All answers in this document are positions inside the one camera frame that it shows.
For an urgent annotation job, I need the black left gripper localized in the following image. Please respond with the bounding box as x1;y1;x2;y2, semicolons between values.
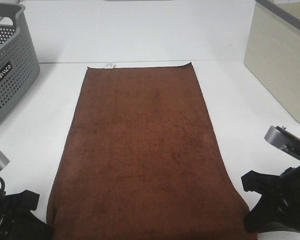
0;189;53;240

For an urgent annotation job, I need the brown towel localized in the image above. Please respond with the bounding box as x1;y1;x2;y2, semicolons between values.
46;63;257;240

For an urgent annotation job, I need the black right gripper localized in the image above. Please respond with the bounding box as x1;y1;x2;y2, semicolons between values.
241;166;300;233

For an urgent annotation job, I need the beige plastic bin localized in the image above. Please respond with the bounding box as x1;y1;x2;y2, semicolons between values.
244;0;300;123

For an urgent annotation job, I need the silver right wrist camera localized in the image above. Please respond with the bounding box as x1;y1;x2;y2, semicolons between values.
264;125;300;161

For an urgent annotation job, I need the grey perforated plastic basket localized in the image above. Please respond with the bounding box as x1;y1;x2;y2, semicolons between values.
0;3;40;123

